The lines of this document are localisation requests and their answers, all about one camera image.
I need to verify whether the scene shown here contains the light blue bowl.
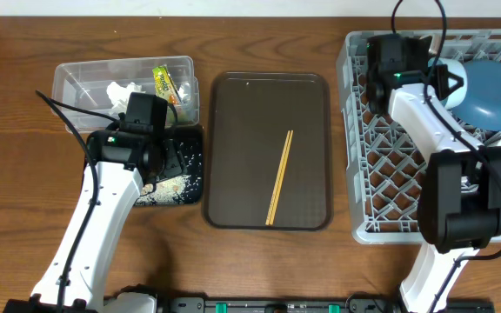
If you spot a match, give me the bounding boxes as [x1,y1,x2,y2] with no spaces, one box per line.
[436,58,468,110]

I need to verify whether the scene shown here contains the white rice food waste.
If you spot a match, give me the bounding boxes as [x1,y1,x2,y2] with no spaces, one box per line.
[135,143,203,206]

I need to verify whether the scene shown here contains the dark blue plate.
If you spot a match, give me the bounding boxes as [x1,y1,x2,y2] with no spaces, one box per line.
[451,60,501,131]

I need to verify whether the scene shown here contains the green yellow snack wrapper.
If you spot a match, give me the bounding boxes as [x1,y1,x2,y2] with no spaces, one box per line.
[152,65,190,123]

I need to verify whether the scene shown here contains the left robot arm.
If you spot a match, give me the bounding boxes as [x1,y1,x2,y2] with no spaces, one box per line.
[4,130,186,312]

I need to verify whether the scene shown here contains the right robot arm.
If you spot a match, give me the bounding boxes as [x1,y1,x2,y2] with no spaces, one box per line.
[366,57,501,312]

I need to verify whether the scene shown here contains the black food waste tray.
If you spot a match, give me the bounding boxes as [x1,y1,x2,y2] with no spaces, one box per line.
[79,125,204,208]

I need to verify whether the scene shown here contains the grey dishwasher rack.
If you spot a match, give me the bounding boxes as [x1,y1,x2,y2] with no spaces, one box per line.
[337,29,501,244]

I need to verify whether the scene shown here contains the clear plastic waste bin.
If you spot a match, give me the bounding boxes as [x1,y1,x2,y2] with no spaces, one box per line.
[51,56,199,133]

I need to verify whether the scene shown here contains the brown serving tray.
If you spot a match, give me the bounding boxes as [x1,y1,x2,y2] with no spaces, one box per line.
[203,72,333,231]

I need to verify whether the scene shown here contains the crumpled white tissue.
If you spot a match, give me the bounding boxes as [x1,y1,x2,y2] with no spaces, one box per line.
[106,82,144,115]

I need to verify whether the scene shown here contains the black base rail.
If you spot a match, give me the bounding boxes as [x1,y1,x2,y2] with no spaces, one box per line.
[102,296,495,313]

